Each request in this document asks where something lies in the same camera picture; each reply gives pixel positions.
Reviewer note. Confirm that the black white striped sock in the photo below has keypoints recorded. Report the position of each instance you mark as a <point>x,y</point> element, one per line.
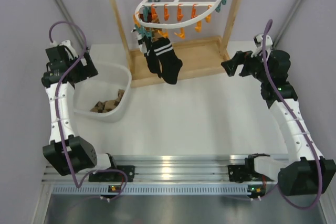
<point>141,43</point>

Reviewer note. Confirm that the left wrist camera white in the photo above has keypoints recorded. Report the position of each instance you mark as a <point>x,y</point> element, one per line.
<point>65,44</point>

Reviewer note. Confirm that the aluminium mounting rail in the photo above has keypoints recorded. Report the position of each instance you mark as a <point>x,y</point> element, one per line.
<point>165,175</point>

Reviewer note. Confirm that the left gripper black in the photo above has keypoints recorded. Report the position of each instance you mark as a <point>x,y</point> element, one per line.
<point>87,71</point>

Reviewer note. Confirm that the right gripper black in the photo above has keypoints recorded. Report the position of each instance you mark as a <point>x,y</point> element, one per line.
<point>240,58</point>

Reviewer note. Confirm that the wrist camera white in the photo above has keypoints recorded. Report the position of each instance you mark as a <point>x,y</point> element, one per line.
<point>258,40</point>
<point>65,44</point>

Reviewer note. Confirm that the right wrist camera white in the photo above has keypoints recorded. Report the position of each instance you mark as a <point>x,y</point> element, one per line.
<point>258,40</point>

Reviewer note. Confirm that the brown argyle sock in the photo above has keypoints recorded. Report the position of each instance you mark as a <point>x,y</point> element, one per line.
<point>98,108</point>
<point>110,105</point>

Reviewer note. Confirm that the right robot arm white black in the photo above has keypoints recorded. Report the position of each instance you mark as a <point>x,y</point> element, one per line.
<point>308,172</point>

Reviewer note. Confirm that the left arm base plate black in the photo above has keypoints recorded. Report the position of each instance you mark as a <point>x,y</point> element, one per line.
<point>129,170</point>

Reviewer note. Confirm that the black sock white stripes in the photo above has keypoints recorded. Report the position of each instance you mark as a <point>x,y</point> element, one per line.
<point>162,60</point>

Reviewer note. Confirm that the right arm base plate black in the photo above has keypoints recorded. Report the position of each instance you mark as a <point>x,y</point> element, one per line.
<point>240,174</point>

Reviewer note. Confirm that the white plastic tub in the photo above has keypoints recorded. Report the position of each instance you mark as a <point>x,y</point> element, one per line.
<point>103,87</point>

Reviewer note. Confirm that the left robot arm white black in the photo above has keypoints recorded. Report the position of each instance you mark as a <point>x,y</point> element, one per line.
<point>67,151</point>

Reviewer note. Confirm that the wooden hanger stand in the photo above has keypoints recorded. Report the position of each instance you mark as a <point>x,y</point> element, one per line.
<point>202,57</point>

